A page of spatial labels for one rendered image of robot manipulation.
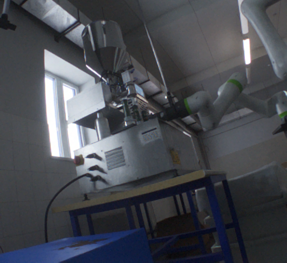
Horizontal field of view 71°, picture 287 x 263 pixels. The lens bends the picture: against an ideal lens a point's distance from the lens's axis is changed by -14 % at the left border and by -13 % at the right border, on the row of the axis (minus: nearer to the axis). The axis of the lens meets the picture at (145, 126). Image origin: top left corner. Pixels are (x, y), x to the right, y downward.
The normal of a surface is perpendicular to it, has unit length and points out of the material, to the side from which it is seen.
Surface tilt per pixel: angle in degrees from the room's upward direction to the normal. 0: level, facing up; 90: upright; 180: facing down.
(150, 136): 90
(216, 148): 90
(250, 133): 90
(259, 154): 90
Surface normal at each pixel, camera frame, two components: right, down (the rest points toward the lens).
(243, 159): -0.43, -0.19
